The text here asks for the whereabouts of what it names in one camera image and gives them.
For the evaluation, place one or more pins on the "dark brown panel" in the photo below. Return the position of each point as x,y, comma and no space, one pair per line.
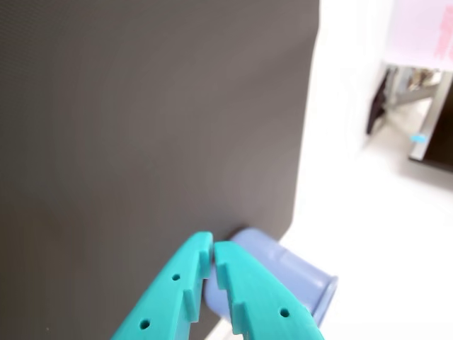
444,141

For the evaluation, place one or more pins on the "silver metal table frame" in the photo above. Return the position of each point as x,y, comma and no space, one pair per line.
430,117

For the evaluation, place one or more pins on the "dark grey textured mat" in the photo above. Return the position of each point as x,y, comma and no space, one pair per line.
141,124

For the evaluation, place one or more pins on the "small teal clip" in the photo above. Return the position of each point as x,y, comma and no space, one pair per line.
419,139

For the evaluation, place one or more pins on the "periwinkle blue plastic pot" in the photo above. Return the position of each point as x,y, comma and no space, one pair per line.
293,276

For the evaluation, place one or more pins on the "black hanging object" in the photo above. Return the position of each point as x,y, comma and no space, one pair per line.
376,110

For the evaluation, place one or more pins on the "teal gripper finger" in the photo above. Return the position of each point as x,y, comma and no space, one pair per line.
258,294
166,294

